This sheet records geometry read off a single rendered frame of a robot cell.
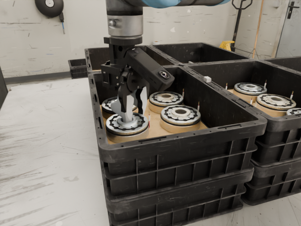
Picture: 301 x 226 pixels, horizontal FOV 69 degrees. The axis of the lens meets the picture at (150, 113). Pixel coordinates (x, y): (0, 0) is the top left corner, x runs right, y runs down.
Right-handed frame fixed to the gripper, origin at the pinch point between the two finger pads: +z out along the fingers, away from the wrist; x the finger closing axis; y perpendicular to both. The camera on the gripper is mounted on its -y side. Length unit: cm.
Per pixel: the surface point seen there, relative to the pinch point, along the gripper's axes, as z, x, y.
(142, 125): -1.1, 2.8, -4.1
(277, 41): 33, -385, 10
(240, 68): -5.3, -43.5, -13.3
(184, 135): -7.9, 10.8, -18.4
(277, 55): 53, -384, 5
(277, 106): -1.1, -26.2, -28.3
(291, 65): -5, -61, -28
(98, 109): -7.9, 11.9, -0.1
